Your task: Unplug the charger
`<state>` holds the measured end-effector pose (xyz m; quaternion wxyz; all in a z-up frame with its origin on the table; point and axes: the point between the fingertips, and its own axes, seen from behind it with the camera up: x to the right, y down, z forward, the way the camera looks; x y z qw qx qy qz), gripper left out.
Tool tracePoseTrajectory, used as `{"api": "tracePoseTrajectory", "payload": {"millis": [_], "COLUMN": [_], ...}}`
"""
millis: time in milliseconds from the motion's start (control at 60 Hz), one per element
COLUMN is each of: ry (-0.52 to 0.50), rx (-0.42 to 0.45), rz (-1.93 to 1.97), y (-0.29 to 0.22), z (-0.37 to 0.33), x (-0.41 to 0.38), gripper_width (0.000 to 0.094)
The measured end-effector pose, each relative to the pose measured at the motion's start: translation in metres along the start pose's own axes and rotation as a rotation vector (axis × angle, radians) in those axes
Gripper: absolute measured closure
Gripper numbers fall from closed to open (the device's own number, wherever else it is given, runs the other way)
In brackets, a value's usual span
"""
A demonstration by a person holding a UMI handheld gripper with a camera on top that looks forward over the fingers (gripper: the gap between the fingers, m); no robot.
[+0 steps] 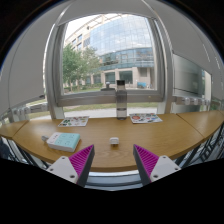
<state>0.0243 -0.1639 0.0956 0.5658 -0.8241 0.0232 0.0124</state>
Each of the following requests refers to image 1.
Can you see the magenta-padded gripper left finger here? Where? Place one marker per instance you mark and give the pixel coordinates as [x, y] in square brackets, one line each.
[63, 168]

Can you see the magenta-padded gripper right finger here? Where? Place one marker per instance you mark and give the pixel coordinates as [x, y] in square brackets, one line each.
[165, 166]

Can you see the small white charger block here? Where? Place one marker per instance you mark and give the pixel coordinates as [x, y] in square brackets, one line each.
[114, 140]

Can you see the wide colourful sticker sheet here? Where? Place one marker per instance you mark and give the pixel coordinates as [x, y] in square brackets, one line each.
[74, 121]

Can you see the colourful sticker sheet red circle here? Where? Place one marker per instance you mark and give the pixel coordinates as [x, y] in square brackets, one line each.
[145, 118]

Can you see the blue chair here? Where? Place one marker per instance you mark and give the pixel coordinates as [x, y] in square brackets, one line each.
[5, 150]

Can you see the white radiator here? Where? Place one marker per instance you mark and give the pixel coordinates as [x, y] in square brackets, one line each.
[30, 110]
[191, 101]

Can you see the clear bottle with black cap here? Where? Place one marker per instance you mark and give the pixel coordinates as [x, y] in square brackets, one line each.
[121, 100]

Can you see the green tree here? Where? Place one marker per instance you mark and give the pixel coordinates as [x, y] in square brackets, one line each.
[78, 66]

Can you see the glass office building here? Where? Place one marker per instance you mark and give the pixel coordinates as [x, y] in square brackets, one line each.
[123, 43]

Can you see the grey window frame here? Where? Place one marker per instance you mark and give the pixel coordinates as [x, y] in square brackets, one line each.
[53, 73]

